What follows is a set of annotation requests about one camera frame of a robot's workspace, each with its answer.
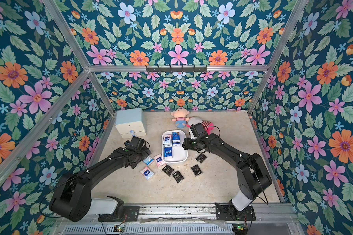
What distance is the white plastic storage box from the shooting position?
88cm

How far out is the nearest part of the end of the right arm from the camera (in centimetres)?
65

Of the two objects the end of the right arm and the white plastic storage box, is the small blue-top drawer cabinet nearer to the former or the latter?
the white plastic storage box

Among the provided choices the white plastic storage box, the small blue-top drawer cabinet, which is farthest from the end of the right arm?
the small blue-top drawer cabinet
